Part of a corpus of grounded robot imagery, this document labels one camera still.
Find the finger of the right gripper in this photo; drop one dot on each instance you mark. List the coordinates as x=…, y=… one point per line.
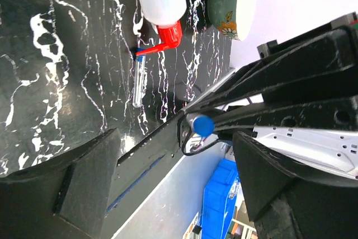
x=318, y=65
x=333, y=114

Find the blue plastic crate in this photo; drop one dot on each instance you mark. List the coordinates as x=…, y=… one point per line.
x=219, y=200

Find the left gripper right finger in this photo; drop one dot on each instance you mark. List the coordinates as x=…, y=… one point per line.
x=288, y=199

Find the blue capped test tube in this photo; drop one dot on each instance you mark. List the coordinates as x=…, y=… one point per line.
x=200, y=124
x=139, y=78

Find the cream floral bowl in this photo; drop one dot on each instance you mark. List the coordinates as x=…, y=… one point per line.
x=232, y=18

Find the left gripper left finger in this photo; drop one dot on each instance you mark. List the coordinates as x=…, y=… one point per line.
x=64, y=197

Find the white wash bottle red cap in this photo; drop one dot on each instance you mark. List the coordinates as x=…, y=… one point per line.
x=165, y=15

